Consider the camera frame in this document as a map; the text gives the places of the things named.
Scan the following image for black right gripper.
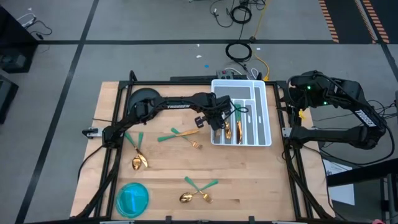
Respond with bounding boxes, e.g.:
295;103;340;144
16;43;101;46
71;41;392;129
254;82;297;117
287;72;321;124

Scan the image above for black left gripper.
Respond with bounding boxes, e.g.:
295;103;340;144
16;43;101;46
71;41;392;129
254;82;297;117
203;93;233;131

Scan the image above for gold knife green handle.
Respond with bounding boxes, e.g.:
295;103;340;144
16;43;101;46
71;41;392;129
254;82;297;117
157;129;201;143
235;104;244;146
124;131;149;168
234;104;243;144

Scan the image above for white plastic cutlery tray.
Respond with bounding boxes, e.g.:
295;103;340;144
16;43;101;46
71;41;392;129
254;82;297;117
210;78;273;147

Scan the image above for black round plate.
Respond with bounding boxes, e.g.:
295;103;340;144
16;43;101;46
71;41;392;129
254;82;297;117
127;87;162;118

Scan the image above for black metal stand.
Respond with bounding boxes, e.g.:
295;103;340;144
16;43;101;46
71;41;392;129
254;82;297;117
326;157;398;224

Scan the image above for white paper sheet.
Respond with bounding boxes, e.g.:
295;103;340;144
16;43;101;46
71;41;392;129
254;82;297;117
323;159;356;207

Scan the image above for teal translucent round plate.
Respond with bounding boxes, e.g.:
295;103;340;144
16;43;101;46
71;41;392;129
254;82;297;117
115;182;150;218

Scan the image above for black box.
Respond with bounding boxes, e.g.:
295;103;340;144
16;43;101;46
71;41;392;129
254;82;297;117
0;74;19;125

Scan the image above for black desk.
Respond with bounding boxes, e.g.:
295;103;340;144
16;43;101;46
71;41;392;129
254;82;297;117
0;6;40;74

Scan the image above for yellow floor cable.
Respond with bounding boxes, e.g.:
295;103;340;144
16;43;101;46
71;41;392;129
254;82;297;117
250;0;271;82

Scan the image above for coiled black floor cable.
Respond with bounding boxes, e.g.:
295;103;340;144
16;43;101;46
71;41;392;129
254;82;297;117
229;4;252;25
225;42;253;62

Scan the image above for thin black cable bundle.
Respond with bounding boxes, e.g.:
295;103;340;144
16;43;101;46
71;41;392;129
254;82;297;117
365;98;398;131

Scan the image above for black cable with plug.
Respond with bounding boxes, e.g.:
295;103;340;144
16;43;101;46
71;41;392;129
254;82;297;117
29;20;53;40

